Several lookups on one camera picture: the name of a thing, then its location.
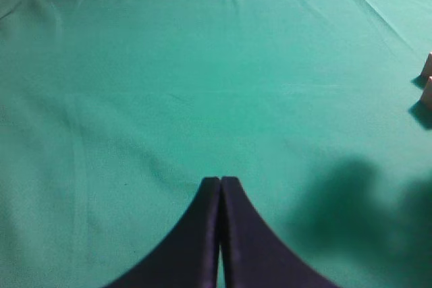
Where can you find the green cloth backdrop and cover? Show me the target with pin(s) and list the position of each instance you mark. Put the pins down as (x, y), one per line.
(112, 111)

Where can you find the pink cube placed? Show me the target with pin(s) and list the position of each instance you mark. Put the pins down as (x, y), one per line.
(426, 96)
(427, 68)

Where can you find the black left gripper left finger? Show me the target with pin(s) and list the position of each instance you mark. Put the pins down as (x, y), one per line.
(189, 254)

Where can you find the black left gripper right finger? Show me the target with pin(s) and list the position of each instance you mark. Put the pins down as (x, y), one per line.
(253, 256)

